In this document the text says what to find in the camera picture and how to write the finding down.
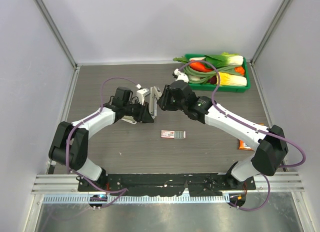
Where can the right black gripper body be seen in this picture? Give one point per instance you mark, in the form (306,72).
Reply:
(179,106)

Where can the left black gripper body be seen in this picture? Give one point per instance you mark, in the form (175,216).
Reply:
(131,110)

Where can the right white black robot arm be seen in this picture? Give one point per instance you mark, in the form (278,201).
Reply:
(269,149)

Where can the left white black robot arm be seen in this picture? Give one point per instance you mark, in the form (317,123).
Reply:
(71,140)

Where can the green long beans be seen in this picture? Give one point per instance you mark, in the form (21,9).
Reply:
(196,77)

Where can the yellow napa cabbage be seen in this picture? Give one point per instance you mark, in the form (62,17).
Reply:
(225,79)

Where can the green plastic tray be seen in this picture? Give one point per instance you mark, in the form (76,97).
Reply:
(209,87)

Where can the white green bok choy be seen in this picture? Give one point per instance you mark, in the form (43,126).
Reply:
(224,59)

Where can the small orange carrot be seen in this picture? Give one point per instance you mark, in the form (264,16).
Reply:
(240,70)

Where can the orange candy bag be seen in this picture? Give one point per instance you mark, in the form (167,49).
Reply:
(243,145)

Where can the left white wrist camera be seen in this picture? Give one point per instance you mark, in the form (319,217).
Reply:
(143,95)

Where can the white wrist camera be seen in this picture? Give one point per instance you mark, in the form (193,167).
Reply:
(143,95)
(178,75)

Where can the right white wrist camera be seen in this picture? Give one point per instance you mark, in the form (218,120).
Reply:
(178,75)

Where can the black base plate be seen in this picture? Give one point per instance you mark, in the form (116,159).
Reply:
(169,185)

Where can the aluminium front rail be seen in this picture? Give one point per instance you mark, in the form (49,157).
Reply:
(68,184)

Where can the white slotted cable duct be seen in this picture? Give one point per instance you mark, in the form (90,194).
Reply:
(93,199)

